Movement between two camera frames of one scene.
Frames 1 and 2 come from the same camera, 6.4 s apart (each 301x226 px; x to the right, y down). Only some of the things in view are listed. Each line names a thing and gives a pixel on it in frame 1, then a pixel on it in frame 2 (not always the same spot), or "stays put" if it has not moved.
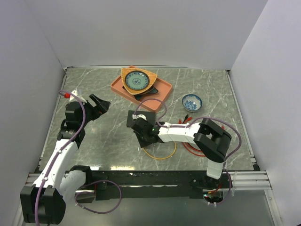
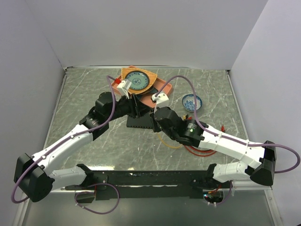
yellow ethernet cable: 163,158 -> 167,145
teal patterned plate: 137,80 stays put
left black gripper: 102,106 -> 137,109
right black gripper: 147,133 -> 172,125
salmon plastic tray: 152,102 stays put
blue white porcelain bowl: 192,102 stays put
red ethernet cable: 187,119 stays put
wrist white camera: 72,98 -> 122,89
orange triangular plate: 125,70 stays put
